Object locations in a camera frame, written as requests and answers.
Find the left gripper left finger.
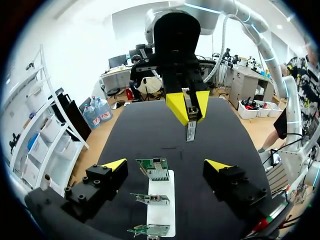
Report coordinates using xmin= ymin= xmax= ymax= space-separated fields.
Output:
xmin=60 ymin=158 xmax=129 ymax=224

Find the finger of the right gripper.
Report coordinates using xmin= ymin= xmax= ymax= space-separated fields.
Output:
xmin=161 ymin=72 xmax=190 ymax=126
xmin=189 ymin=87 xmax=211 ymax=124

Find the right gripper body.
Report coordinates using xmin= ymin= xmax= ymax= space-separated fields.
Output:
xmin=136 ymin=11 xmax=216 ymax=92

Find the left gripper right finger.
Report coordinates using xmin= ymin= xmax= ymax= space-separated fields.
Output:
xmin=202 ymin=158 xmax=273 ymax=219

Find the silver optical module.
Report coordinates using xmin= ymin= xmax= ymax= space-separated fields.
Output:
xmin=185 ymin=106 xmax=200 ymax=144

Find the person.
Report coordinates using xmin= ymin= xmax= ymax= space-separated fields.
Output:
xmin=258 ymin=34 xmax=320 ymax=154
xmin=128 ymin=54 xmax=149 ymax=101

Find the small green circuit board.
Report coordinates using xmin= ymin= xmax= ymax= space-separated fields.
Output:
xmin=130 ymin=192 xmax=171 ymax=207
xmin=126 ymin=223 xmax=171 ymax=238

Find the green circuit board with heatsink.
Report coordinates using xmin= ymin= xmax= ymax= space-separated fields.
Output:
xmin=135 ymin=157 xmax=171 ymax=182

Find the white stand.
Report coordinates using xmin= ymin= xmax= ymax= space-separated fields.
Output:
xmin=145 ymin=169 xmax=177 ymax=238

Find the white cable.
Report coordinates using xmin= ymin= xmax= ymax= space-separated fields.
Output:
xmin=202 ymin=13 xmax=251 ymax=83

